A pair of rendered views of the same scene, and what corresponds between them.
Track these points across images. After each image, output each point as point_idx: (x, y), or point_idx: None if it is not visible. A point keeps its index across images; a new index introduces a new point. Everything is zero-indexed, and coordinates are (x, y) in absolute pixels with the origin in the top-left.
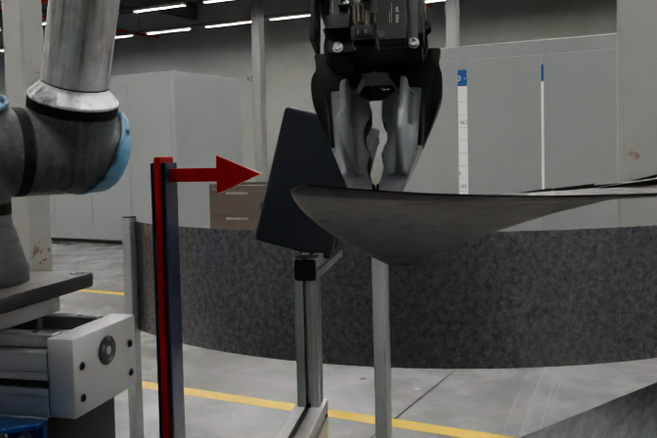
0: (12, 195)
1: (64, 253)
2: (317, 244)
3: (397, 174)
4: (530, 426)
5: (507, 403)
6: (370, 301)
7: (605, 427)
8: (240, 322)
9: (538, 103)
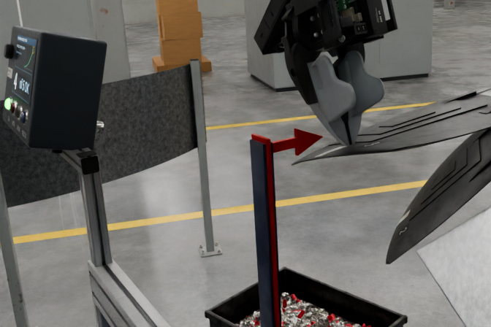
0: None
1: None
2: (82, 141)
3: (356, 115)
4: (80, 218)
5: (55, 206)
6: None
7: (473, 233)
8: None
9: None
